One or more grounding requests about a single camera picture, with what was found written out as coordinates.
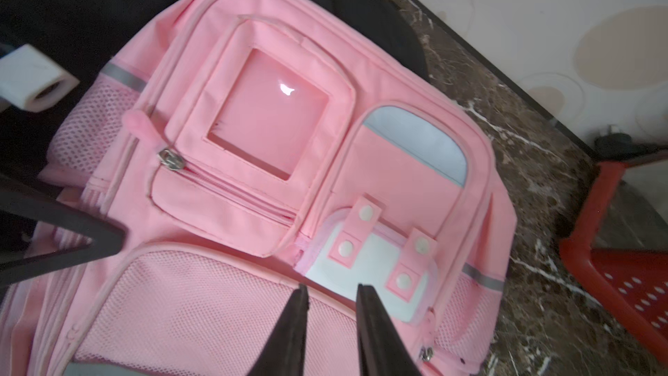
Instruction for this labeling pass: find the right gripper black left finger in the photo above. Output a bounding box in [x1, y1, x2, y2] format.
[247, 284, 310, 376]

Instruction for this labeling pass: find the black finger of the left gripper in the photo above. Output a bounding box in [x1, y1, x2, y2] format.
[1, 176, 125, 287]

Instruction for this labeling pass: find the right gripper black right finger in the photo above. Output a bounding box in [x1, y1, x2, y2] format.
[356, 285, 421, 376]

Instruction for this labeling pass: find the pink backpack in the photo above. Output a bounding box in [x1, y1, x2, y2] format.
[1, 0, 517, 375]

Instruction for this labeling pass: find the black backpack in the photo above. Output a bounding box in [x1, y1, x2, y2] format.
[1, 0, 429, 185]

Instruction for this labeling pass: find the red polka dot toaster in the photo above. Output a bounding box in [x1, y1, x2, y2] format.
[559, 149, 667, 363]

